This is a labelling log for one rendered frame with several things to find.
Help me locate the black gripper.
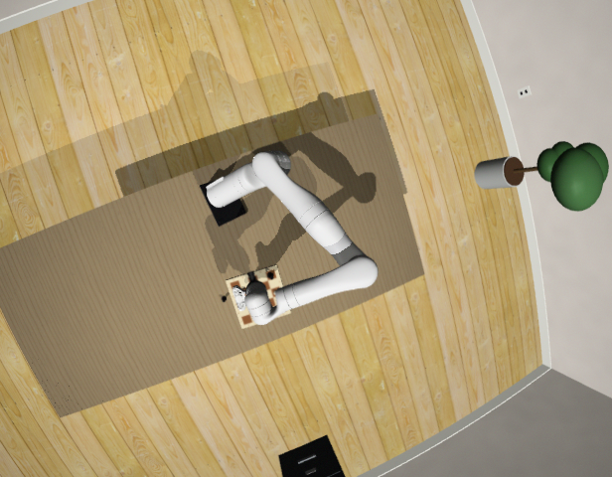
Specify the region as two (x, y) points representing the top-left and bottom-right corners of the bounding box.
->
(247, 271), (266, 287)

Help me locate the brown and cream chessboard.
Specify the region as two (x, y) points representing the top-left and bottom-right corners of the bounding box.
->
(226, 265), (291, 329)

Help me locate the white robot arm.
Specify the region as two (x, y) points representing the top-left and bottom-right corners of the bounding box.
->
(206, 151), (379, 325)

